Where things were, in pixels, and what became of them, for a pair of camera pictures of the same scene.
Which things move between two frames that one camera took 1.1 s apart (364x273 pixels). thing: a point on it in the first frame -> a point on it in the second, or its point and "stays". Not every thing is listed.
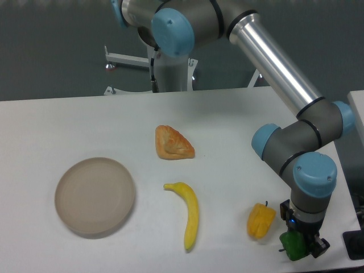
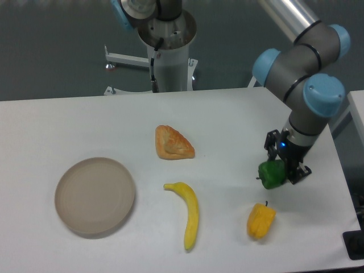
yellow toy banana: x=193 y=207 stays
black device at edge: x=354 y=241 stays
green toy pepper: x=294 y=244 -> x=272 y=173
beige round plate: x=94 y=195 stays
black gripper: x=321 y=245 -> x=292 y=154
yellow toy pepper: x=260 y=219 stays
